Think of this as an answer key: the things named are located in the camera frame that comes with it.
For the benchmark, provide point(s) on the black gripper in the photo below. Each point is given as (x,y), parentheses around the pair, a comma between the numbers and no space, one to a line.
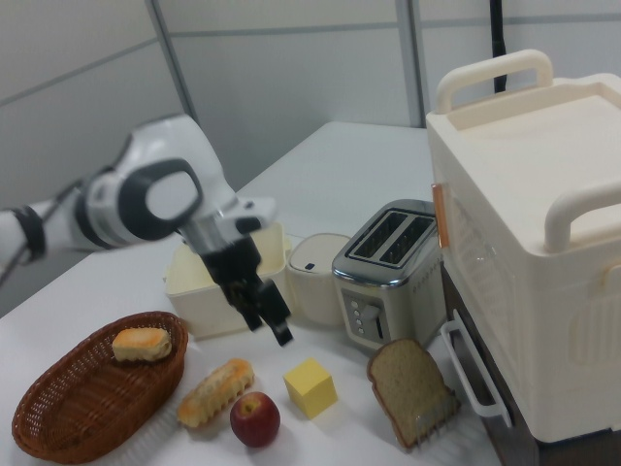
(233,267)

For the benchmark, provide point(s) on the yellow cube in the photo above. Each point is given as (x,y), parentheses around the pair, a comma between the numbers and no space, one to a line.
(310,388)

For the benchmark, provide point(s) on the white grey Franka robot arm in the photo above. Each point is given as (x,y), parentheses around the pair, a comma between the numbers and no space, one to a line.
(165,145)

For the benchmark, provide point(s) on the white lidded canister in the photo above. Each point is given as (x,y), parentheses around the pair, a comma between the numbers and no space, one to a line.
(315,286)

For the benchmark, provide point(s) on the cream plastic bin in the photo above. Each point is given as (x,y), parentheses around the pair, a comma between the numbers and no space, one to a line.
(204,310)

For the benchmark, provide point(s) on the long orange bread pastry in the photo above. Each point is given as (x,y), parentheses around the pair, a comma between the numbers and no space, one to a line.
(216,393)

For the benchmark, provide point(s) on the red apple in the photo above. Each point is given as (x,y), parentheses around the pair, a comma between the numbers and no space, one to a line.
(254,420)

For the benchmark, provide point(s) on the silver cream two-slot toaster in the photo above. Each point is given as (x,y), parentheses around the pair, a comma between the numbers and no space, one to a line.
(388,281)

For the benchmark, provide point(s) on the small toasted bread bun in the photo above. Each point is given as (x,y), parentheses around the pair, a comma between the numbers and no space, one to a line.
(140,344)

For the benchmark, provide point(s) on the brown bread slice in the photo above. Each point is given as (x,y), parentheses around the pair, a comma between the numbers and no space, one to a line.
(407,383)

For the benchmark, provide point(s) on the metal toast rack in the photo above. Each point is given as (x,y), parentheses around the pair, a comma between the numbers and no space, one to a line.
(434,420)

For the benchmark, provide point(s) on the brown wicker basket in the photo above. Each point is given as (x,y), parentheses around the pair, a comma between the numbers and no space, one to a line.
(73,403)

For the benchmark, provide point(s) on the dark brown drawer base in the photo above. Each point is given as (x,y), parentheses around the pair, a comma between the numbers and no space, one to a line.
(519,449)

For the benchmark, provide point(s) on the black vertical pole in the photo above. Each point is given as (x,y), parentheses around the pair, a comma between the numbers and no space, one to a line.
(498,43)

